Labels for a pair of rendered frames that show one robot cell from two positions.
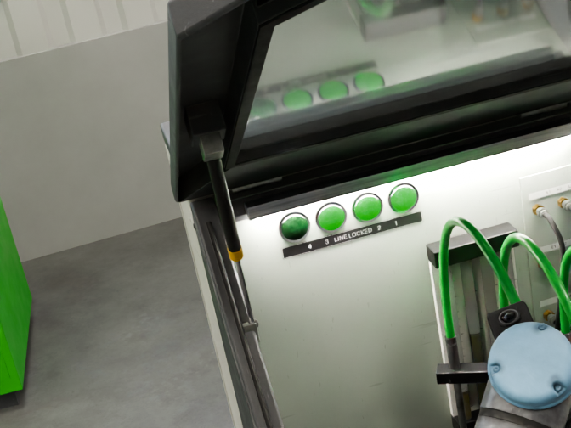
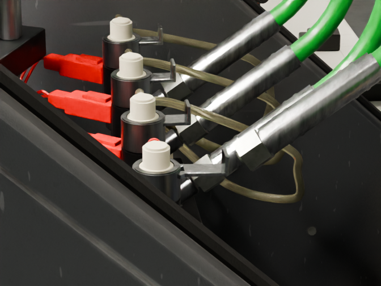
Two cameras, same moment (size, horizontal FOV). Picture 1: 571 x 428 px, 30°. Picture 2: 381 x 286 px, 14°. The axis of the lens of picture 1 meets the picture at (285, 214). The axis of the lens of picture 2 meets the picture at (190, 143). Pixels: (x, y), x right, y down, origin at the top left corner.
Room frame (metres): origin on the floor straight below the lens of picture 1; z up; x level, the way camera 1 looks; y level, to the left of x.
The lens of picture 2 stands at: (1.24, 0.57, 1.44)
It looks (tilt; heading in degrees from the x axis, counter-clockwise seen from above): 22 degrees down; 271
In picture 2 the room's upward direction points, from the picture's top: straight up
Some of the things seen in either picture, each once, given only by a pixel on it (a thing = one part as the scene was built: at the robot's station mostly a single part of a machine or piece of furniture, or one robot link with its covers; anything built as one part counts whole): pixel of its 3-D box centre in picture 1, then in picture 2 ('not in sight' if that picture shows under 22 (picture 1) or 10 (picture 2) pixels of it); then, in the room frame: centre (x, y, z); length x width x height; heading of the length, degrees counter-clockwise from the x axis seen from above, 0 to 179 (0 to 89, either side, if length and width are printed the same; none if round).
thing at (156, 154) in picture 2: not in sight; (156, 166); (1.28, -0.25, 1.10); 0.02 x 0.02 x 0.03
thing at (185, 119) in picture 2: not in sight; (164, 114); (1.28, -0.33, 1.10); 0.03 x 0.02 x 0.01; 9
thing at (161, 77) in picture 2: not in sight; (151, 71); (1.29, -0.41, 1.10); 0.03 x 0.02 x 0.01; 9
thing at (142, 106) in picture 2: not in sight; (142, 117); (1.29, -0.33, 1.10); 0.02 x 0.02 x 0.03
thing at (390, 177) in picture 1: (413, 167); not in sight; (1.54, -0.21, 1.43); 0.54 x 0.03 x 0.02; 99
